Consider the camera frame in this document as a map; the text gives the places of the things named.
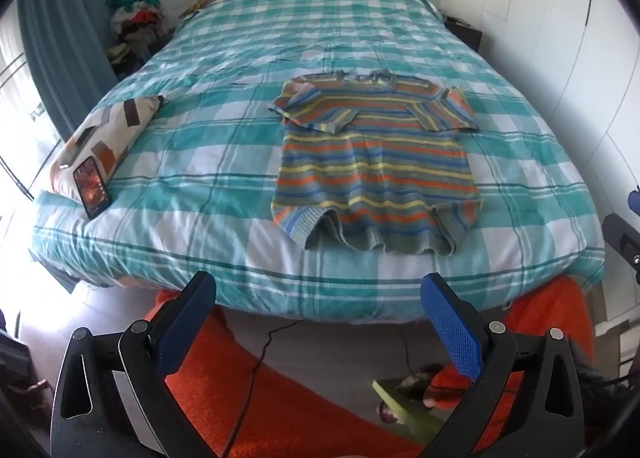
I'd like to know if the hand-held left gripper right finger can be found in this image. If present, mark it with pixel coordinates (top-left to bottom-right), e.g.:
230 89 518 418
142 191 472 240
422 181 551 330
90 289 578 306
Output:
420 272 586 458

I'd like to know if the black cable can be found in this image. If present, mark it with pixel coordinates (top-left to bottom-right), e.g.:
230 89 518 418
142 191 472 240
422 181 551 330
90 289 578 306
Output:
220 320 301 458

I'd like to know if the bed with teal plaid cover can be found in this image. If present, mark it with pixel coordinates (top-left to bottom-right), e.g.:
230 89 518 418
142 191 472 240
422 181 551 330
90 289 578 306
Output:
29 0 607 324

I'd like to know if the dark nightstand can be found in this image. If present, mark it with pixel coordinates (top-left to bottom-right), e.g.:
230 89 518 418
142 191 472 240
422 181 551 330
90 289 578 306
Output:
442 15 483 54

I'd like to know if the pile of clothes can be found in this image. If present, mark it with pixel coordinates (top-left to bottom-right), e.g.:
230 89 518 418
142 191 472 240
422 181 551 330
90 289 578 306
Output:
104 0 168 81

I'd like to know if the blue curtain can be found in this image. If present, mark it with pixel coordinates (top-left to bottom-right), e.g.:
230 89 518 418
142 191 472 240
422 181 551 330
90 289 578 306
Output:
17 0 131 139

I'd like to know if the striped knitted sweater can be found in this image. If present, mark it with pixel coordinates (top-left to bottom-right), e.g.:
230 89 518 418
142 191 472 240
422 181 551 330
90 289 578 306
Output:
267 69 482 256

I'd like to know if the black smartphone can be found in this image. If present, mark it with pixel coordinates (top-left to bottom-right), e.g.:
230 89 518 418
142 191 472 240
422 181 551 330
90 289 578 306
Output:
72 155 112 220

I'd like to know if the orange rug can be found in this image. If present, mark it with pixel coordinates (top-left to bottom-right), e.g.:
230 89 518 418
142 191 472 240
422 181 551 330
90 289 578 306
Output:
150 278 596 458

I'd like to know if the green slipper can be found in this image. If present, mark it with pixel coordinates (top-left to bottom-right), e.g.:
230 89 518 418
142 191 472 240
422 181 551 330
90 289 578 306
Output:
372 363 451 444

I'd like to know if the window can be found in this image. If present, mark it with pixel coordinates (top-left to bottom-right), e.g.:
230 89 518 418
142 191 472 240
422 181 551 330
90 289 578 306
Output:
0 0 56 199

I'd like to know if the patterned pillow with brown patches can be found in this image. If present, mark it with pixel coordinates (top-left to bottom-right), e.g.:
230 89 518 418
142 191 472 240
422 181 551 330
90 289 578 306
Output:
50 95 166 201

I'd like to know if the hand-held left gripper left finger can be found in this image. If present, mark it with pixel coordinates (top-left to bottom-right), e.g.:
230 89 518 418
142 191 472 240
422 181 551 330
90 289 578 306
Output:
50 271 221 458

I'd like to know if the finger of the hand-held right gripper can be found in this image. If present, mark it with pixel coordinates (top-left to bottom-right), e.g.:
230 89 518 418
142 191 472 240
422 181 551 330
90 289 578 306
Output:
601 213 640 284

